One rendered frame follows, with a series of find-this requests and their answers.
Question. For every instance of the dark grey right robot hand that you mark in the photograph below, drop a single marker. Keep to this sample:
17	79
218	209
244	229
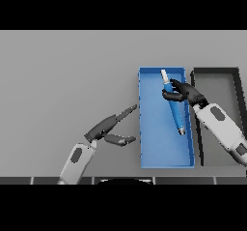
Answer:
189	93

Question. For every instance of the blue bin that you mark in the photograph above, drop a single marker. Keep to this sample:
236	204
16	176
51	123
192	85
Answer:
154	135

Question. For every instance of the blue pipe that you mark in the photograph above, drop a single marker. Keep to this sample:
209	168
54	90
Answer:
175	110

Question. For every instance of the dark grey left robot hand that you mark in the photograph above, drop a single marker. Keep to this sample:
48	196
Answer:
104	127

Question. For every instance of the dark grey bin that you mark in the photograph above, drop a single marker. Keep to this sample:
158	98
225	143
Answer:
214	83

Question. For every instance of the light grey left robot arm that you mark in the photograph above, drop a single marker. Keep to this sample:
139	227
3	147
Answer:
76	160

